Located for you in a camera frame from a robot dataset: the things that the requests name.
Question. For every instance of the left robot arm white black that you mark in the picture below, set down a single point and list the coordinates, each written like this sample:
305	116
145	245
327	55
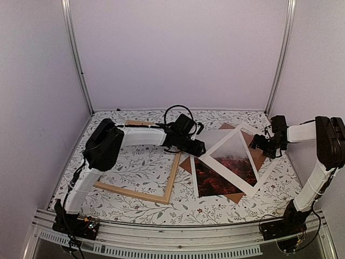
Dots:
103	147

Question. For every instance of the aluminium front rail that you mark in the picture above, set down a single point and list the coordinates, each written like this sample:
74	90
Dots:
125	240

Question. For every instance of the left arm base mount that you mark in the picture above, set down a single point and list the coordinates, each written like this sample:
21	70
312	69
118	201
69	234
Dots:
74	226

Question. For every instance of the left aluminium corner post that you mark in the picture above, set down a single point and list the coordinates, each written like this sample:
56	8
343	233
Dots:
67	14

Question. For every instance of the right aluminium corner post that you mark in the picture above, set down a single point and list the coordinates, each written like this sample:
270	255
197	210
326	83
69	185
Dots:
288	27

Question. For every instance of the floral patterned table mat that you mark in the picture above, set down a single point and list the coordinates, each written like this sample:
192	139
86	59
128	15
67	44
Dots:
146	169

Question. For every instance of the brown backing board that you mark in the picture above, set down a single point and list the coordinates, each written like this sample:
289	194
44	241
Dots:
258	159

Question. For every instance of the aluminium corner post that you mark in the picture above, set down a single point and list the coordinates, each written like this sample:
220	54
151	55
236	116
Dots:
67	14
288	27

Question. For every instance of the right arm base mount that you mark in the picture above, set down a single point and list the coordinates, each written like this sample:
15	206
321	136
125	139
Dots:
272	228

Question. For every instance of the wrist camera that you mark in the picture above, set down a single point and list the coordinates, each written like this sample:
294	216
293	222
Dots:
187	126
278	124

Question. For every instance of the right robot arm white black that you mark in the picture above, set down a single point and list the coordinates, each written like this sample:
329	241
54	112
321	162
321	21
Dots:
328	133

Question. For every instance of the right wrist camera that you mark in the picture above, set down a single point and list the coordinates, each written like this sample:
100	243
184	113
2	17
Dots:
278	124

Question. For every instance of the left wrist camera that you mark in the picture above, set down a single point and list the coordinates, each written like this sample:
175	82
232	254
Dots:
187	126

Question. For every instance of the red forest landscape photo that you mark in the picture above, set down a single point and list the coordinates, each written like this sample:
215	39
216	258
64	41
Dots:
215	180

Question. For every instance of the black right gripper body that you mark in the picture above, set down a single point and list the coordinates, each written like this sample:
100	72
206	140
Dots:
271	147

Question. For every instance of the light wooden picture frame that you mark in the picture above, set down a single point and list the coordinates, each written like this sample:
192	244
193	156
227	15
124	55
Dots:
144	196

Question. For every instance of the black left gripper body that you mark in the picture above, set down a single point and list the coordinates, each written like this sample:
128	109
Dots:
184	147

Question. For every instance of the white mat board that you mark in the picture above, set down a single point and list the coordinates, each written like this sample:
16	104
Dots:
233	148

